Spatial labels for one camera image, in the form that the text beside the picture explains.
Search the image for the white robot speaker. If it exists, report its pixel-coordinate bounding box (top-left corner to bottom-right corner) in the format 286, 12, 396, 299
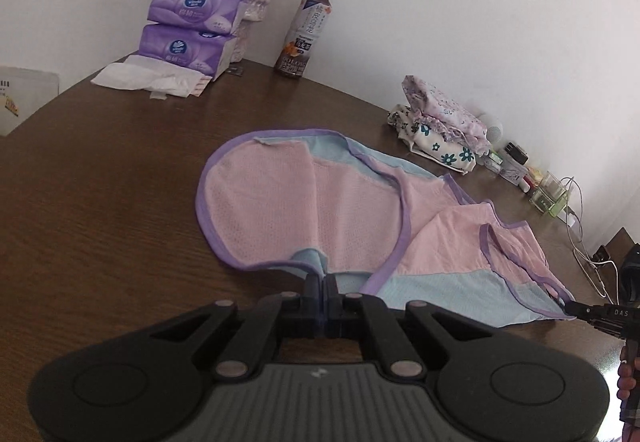
477, 112, 505, 144

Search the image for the white teal-flower folded cloth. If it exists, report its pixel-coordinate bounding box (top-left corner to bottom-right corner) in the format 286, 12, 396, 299
386, 103, 478, 173

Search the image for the purple ruffled folded cloth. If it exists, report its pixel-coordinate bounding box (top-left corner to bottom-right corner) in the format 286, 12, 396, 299
420, 118, 492, 156

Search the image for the person's plaid clothing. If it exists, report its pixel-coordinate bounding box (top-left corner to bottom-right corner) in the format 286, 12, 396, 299
620, 389, 640, 427

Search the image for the white cardboard box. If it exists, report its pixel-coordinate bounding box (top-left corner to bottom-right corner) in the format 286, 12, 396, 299
0, 66, 62, 137

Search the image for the pink floral folded cloth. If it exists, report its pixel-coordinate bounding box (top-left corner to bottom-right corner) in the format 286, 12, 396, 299
402, 74, 493, 143

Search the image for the pink and blue mesh garment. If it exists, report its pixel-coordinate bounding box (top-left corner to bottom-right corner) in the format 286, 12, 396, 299
196, 126, 576, 328

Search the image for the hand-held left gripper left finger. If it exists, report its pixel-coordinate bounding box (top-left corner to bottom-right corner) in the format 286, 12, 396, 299
150, 274, 326, 382

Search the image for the black charger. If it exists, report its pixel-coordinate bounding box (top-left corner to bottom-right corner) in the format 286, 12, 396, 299
502, 142, 530, 164

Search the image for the crumpled white tissue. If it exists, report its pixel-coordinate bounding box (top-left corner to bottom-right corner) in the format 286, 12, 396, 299
91, 54, 211, 102

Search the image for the glass cup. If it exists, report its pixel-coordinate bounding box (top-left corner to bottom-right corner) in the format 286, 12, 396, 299
530, 171, 571, 214

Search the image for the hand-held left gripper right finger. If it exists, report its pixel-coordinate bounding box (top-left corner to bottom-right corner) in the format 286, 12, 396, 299
326, 274, 493, 379

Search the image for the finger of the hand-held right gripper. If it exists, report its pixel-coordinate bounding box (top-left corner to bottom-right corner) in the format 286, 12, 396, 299
557, 299, 603, 325

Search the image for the wooden chair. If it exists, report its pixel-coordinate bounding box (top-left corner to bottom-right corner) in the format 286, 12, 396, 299
602, 227, 640, 268

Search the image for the lavender tin box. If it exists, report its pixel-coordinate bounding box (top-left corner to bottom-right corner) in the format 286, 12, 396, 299
496, 154, 527, 185

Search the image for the purple tissue pack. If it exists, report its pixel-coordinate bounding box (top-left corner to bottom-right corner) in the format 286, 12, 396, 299
148, 0, 256, 35
137, 22, 238, 82

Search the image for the brown tea bottle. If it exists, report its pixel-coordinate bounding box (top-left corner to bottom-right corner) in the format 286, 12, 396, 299
274, 0, 335, 79

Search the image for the person's right hand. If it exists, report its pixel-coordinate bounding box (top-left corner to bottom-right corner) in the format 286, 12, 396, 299
617, 356, 640, 393

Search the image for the white cable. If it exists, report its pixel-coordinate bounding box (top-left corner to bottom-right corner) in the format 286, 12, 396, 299
561, 176, 626, 303

